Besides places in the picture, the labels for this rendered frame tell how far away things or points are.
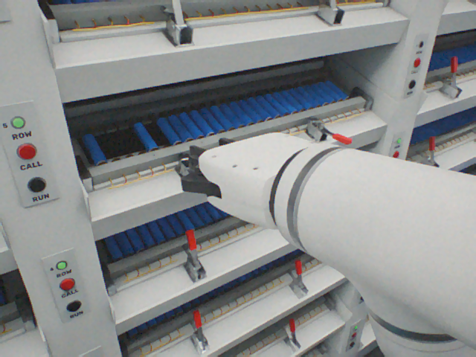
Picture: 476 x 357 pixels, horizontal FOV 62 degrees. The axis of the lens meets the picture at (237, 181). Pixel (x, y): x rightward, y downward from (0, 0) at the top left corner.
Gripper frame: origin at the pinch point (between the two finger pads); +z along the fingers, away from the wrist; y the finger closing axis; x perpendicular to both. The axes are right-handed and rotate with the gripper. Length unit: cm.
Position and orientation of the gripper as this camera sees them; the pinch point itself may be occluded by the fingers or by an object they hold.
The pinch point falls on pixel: (216, 158)
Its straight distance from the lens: 43.8
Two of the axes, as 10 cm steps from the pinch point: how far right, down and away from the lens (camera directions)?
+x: 1.1, 9.3, 3.5
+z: -5.3, -2.4, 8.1
